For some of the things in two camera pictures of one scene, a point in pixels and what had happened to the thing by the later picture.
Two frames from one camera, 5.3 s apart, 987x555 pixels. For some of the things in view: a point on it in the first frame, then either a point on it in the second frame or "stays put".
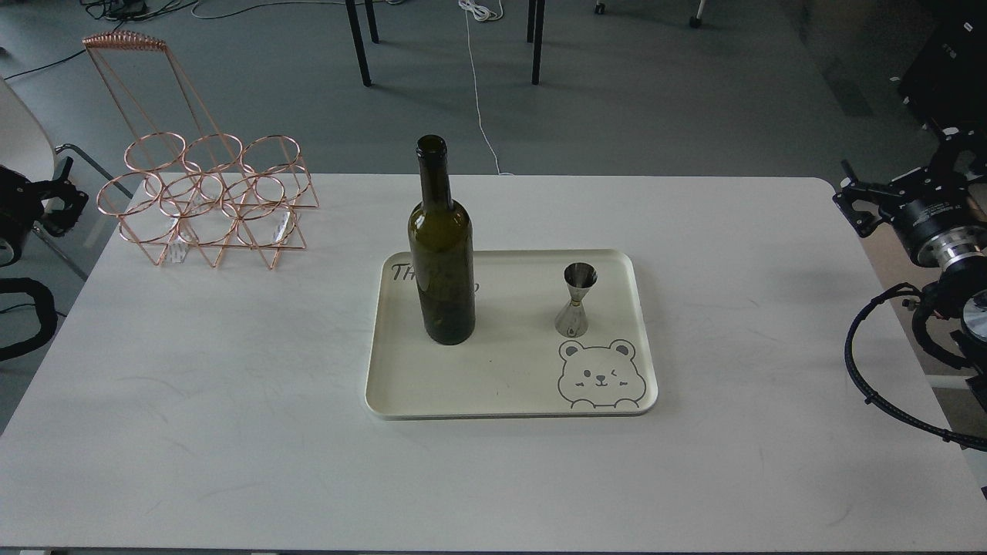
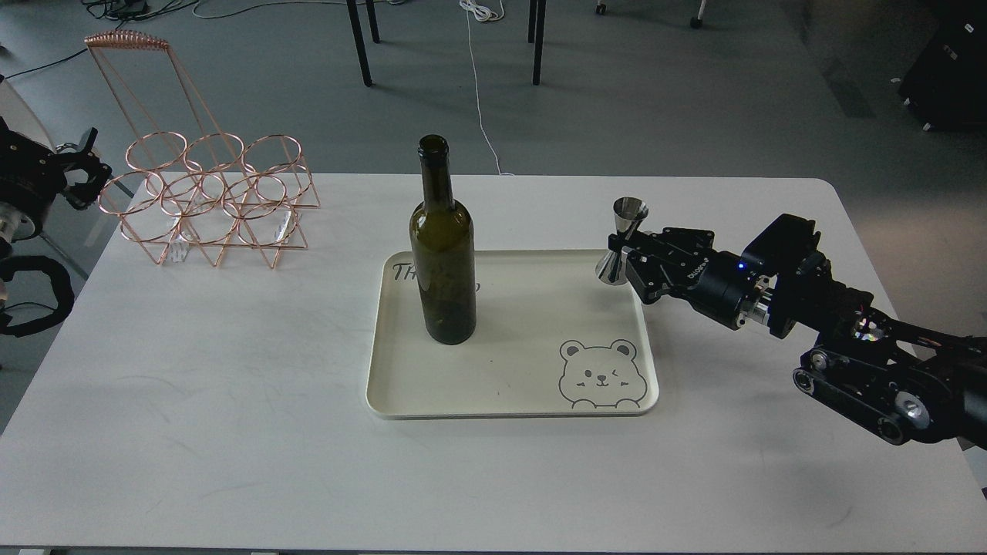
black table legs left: [358, 38] stays put
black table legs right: [540, 11] stays put
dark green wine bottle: [442, 245] stays put
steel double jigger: [579, 278] to [628, 211]
